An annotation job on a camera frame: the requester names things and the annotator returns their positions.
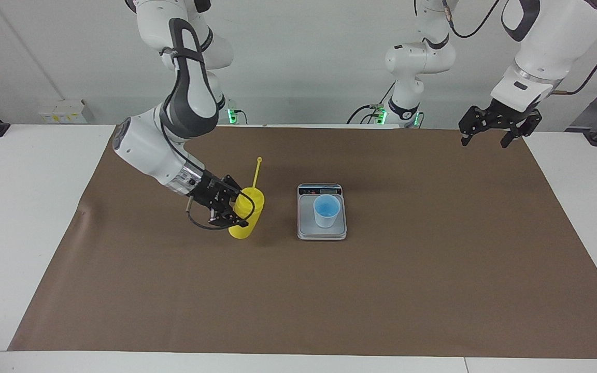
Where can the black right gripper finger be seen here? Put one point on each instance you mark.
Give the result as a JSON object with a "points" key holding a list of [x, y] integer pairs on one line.
{"points": [[235, 189], [226, 220]]}

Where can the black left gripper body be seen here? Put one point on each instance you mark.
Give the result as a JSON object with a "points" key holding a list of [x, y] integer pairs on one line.
{"points": [[506, 114]]}

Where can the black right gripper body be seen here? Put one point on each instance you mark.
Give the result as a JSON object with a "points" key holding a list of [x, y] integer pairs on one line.
{"points": [[210, 191]]}

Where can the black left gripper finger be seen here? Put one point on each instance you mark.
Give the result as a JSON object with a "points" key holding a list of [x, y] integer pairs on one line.
{"points": [[526, 124], [472, 122]]}

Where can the yellow squeeze bottle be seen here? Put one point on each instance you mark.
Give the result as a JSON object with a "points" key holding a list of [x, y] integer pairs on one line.
{"points": [[258, 199]]}

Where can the blue paper cup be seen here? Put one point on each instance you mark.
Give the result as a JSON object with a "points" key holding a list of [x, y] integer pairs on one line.
{"points": [[327, 217]]}

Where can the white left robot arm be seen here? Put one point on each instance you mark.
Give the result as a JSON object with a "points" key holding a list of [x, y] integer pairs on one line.
{"points": [[552, 36]]}

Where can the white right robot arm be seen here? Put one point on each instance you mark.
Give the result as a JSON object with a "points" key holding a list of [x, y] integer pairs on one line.
{"points": [[143, 150]]}

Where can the silver digital kitchen scale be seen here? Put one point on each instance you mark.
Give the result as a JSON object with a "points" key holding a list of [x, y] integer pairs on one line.
{"points": [[306, 225]]}

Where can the brown table mat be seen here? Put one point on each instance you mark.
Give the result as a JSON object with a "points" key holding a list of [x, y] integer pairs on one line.
{"points": [[278, 290]]}

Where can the white wall outlet box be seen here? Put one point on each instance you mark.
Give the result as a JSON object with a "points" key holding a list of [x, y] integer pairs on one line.
{"points": [[62, 111]]}

